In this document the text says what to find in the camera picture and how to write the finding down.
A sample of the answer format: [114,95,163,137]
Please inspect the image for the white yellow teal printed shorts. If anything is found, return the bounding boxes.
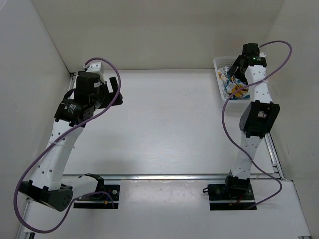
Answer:
[217,66,250,100]

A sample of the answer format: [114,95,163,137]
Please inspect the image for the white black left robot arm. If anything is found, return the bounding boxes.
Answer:
[15,71,123,212]

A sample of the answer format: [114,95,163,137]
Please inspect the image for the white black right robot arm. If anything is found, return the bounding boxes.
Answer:
[224,43,280,199]

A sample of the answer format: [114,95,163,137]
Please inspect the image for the white perforated plastic basket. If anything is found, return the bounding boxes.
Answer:
[213,56,250,104]

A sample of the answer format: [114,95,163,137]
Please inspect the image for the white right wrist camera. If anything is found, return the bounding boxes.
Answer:
[259,51,266,58]

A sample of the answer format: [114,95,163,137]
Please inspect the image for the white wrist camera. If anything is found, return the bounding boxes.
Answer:
[84,61,104,75]
[259,51,266,58]

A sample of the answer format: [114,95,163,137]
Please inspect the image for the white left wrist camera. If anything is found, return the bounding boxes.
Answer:
[84,61,104,75]

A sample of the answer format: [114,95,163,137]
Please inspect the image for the aluminium right side rail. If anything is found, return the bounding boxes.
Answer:
[258,136,312,239]

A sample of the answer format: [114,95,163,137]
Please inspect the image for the aluminium table rail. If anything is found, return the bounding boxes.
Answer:
[62,173,284,182]

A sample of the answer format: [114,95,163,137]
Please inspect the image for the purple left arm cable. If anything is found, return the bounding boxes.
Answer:
[13,57,122,234]

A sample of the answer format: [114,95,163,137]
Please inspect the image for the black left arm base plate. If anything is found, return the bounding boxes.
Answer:
[73,184,120,209]

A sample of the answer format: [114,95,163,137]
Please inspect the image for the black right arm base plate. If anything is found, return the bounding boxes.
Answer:
[202,184,257,211]

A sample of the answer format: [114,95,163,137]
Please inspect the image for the aluminium left side rail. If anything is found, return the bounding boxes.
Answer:
[15,73,76,239]

